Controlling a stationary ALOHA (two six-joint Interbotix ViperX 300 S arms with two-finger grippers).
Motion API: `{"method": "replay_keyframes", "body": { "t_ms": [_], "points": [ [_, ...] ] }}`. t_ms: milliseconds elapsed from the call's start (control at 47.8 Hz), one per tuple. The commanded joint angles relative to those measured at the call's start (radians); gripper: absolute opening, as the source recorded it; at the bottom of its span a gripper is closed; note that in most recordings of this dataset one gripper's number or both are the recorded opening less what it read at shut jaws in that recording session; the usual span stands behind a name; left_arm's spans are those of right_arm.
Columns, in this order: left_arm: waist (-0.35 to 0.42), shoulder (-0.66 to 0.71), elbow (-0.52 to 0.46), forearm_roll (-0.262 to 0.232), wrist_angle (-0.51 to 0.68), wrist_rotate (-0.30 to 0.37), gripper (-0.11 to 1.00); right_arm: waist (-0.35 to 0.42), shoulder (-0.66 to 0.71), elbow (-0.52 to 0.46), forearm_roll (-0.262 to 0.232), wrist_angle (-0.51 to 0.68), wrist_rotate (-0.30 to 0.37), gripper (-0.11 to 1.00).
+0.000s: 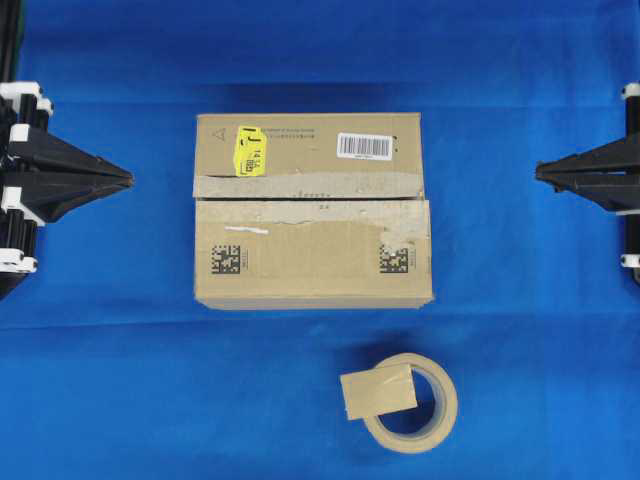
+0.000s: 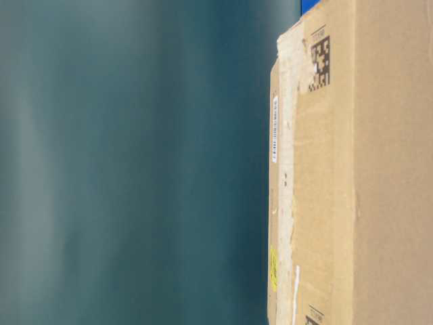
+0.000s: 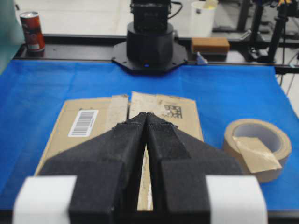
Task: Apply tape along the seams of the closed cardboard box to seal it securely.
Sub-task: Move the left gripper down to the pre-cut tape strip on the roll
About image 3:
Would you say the white plastic bucket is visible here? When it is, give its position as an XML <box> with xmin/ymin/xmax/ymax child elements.
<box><xmin>190</xmin><ymin>0</ymin><xmax>218</xmax><ymax>37</ymax></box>

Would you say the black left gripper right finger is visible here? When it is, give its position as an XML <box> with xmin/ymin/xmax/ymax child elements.
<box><xmin>146</xmin><ymin>113</ymin><xmax>242</xmax><ymax>224</ymax></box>

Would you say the blue table cloth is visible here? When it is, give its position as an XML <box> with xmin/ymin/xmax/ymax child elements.
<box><xmin>0</xmin><ymin>60</ymin><xmax>299</xmax><ymax>210</ymax></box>

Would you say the black table frame rail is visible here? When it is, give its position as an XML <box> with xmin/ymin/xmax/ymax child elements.
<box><xmin>13</xmin><ymin>35</ymin><xmax>299</xmax><ymax>75</ymax></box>

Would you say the black tripod stand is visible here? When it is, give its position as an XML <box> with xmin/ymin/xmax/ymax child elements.
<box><xmin>235</xmin><ymin>0</ymin><xmax>299</xmax><ymax>63</ymax></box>

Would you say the brown packing tape roll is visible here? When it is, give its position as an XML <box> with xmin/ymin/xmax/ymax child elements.
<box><xmin>222</xmin><ymin>119</ymin><xmax>292</xmax><ymax>183</ymax></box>

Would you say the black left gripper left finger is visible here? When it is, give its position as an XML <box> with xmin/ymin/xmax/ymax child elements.
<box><xmin>38</xmin><ymin>112</ymin><xmax>147</xmax><ymax>224</ymax></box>

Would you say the red drink can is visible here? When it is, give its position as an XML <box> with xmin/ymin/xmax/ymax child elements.
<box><xmin>20</xmin><ymin>11</ymin><xmax>45</xmax><ymax>52</ymax></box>

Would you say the brown block on rail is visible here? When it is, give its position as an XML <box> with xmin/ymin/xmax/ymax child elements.
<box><xmin>191</xmin><ymin>37</ymin><xmax>230</xmax><ymax>54</ymax></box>

